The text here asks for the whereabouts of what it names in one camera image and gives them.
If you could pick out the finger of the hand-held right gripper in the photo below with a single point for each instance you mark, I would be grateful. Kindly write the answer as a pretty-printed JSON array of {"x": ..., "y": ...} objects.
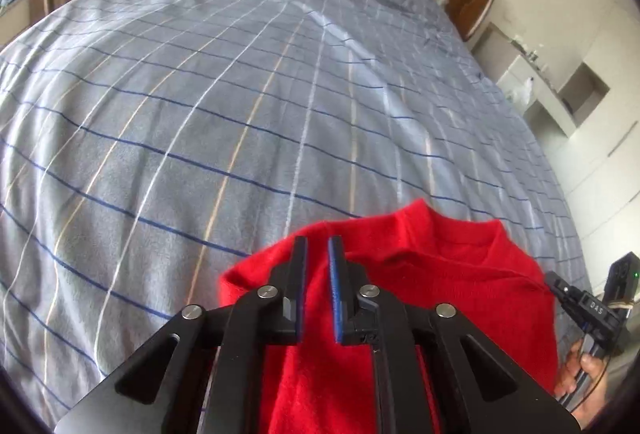
[{"x": 560, "y": 288}]

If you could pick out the person's right hand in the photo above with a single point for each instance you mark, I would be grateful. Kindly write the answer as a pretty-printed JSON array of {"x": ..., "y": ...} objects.
[{"x": 597, "y": 379}]

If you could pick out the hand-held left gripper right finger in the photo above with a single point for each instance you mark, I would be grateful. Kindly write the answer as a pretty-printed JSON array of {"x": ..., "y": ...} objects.
[{"x": 336, "y": 284}]

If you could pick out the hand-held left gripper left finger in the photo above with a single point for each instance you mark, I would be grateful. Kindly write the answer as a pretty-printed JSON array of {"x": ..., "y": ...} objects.
[{"x": 299, "y": 274}]

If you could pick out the clear plastic bag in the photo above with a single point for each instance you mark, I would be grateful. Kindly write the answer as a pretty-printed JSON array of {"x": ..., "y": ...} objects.
[{"x": 521, "y": 92}]

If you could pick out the white bedside desk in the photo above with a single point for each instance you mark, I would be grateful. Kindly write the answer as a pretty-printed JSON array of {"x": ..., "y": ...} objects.
[{"x": 547, "y": 99}]

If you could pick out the red knit sweater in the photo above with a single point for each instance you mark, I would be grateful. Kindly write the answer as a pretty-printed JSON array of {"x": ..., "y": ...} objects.
[{"x": 450, "y": 294}]

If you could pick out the clear plastic bottle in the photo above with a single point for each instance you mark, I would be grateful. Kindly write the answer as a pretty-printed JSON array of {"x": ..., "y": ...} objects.
[{"x": 534, "y": 55}]

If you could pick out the blue plaid bedspread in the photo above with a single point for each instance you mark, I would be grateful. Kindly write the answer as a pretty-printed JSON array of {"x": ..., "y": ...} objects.
[{"x": 200, "y": 89}]

